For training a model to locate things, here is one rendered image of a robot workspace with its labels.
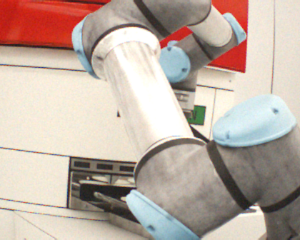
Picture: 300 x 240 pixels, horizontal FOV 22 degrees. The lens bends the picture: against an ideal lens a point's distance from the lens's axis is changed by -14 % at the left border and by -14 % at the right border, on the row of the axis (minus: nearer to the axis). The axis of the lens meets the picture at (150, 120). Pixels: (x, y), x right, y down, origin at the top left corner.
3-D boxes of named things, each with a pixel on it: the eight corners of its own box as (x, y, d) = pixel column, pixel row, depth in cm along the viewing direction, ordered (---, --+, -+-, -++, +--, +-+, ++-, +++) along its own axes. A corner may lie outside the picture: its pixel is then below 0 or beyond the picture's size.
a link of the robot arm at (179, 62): (187, 31, 179) (194, 34, 190) (143, 58, 181) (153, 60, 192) (208, 61, 178) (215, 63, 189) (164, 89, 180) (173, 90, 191)
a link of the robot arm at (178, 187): (231, 180, 107) (127, -23, 147) (134, 238, 110) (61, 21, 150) (261, 217, 115) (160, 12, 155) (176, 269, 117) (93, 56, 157)
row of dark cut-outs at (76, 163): (69, 168, 198) (70, 158, 198) (218, 177, 222) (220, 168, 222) (71, 168, 197) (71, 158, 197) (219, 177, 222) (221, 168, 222)
